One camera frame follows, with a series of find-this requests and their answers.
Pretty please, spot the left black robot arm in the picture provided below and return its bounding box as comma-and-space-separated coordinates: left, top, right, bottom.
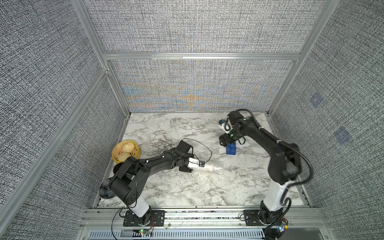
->
108, 140, 194, 226

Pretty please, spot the yellow round vase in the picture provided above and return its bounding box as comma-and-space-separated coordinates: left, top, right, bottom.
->
112, 140, 141, 164

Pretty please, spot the black cylindrical vase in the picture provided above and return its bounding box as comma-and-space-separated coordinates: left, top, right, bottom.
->
113, 163, 127, 179

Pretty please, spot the white ribbed ceramic vase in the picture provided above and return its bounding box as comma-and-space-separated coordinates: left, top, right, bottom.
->
201, 160, 224, 173

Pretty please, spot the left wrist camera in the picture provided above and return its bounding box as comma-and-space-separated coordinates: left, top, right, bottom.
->
188, 158, 205, 168

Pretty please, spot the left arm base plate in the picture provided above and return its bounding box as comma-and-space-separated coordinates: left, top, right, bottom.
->
123, 210, 166, 227

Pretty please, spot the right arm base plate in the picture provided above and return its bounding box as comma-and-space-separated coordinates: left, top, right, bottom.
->
243, 210, 271, 226

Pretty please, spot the blue tape dispenser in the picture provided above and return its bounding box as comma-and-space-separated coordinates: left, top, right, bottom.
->
226, 142, 237, 156

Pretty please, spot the aluminium front rail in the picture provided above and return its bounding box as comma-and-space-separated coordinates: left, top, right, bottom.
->
75, 206, 336, 240

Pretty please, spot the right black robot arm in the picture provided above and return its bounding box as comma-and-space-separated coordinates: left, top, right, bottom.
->
219, 109, 314, 227

